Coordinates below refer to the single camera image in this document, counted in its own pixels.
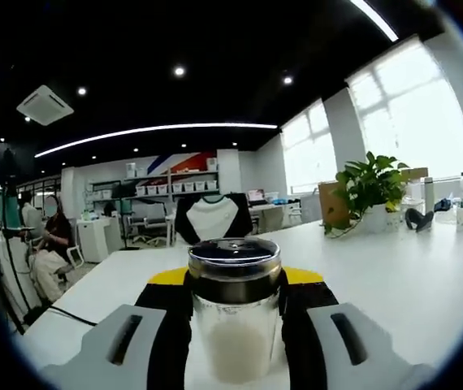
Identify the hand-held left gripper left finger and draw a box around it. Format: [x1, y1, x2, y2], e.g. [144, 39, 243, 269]
[41, 266, 195, 390]

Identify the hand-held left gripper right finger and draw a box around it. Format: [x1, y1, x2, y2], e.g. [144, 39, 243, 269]
[279, 266, 440, 390]

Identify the tall seasoning bottle white powder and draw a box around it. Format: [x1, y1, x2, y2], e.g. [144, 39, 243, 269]
[186, 237, 283, 384]

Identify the clear plastic bottle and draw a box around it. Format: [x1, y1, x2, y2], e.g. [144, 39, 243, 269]
[456, 171, 463, 233]

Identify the white low cabinet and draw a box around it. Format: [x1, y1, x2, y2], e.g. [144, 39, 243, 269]
[76, 217, 123, 263]

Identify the black headset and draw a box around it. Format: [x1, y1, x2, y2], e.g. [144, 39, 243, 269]
[404, 207, 435, 234]

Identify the tall cardboard box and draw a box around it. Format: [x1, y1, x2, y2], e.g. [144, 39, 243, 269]
[318, 181, 357, 228]

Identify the white thermos flask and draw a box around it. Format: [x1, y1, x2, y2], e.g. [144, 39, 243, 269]
[423, 175, 436, 215]

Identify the potted green plant white pot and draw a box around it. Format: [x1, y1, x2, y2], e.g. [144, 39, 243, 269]
[323, 151, 410, 236]

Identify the grey storage shelf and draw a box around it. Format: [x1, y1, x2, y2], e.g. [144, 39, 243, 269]
[87, 170, 220, 200]

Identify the small cardboard box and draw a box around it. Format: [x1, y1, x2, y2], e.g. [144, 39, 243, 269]
[400, 167, 430, 184]

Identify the white shirt with black sleeves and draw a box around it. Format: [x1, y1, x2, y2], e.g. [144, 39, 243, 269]
[174, 193, 253, 247]

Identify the row of white storage bins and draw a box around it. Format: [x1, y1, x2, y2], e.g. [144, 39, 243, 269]
[136, 180, 219, 195]

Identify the ceiling air conditioner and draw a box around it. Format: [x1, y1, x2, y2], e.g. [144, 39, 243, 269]
[15, 84, 75, 126]

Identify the curved ceiling light strip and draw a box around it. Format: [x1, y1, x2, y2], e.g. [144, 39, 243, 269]
[34, 122, 279, 158]

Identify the straight ceiling light strip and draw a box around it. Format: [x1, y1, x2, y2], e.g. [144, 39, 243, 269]
[348, 0, 400, 42]

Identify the black power cable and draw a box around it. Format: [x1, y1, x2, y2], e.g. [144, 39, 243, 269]
[47, 303, 99, 328]

